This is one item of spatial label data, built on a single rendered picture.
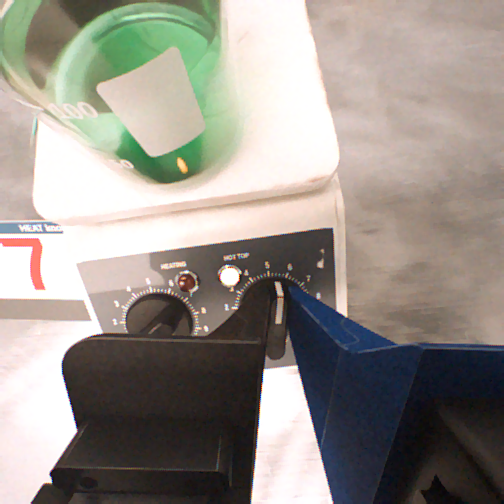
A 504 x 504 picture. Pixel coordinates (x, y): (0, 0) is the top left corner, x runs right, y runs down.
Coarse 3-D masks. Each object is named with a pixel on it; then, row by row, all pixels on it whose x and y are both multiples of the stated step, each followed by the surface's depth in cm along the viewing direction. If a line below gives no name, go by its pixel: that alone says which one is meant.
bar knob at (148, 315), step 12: (144, 300) 11; (156, 300) 11; (168, 300) 11; (132, 312) 11; (144, 312) 11; (156, 312) 11; (168, 312) 11; (180, 312) 11; (132, 324) 12; (144, 324) 12; (156, 324) 10; (168, 324) 10; (180, 324) 12; (192, 324) 12
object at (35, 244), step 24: (0, 240) 15; (24, 240) 15; (48, 240) 15; (0, 264) 16; (24, 264) 16; (48, 264) 16; (0, 288) 17; (24, 288) 17; (48, 288) 17; (72, 288) 17
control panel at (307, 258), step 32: (128, 256) 11; (160, 256) 11; (192, 256) 11; (224, 256) 11; (256, 256) 11; (288, 256) 11; (320, 256) 11; (96, 288) 11; (128, 288) 11; (160, 288) 11; (224, 288) 11; (320, 288) 12; (224, 320) 12; (288, 352) 13
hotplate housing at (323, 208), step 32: (320, 192) 11; (96, 224) 11; (128, 224) 11; (160, 224) 11; (192, 224) 11; (224, 224) 11; (256, 224) 11; (288, 224) 11; (320, 224) 11; (96, 256) 11; (96, 320) 12
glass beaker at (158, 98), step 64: (0, 0) 3; (64, 0) 3; (128, 0) 4; (192, 0) 4; (0, 64) 4; (64, 64) 4; (128, 64) 4; (192, 64) 5; (64, 128) 6; (128, 128) 6; (192, 128) 6
